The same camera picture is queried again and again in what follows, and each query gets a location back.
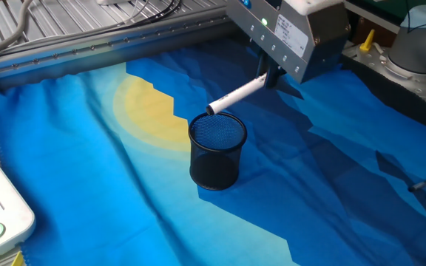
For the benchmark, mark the white marker pen black cap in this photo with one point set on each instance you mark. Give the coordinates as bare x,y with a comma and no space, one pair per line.
235,95

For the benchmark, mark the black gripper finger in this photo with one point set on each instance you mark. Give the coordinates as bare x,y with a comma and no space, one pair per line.
274,78
262,66

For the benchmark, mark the silver Schunk gripper body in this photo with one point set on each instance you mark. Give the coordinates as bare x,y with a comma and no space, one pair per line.
301,48

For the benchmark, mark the silver aluminium rail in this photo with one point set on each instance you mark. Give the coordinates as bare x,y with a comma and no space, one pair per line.
87,50

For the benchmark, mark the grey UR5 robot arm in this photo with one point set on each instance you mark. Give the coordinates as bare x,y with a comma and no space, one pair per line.
412,48

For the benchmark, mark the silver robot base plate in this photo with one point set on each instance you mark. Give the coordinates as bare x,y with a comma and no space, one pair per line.
375,61

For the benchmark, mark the yellow plastic holder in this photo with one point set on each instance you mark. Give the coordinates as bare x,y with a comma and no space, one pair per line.
17,259

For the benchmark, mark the blue mountain print cloth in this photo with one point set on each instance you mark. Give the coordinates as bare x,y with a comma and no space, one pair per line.
87,166

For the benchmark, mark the black mesh pen holder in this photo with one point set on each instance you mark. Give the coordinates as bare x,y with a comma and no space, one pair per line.
209,173

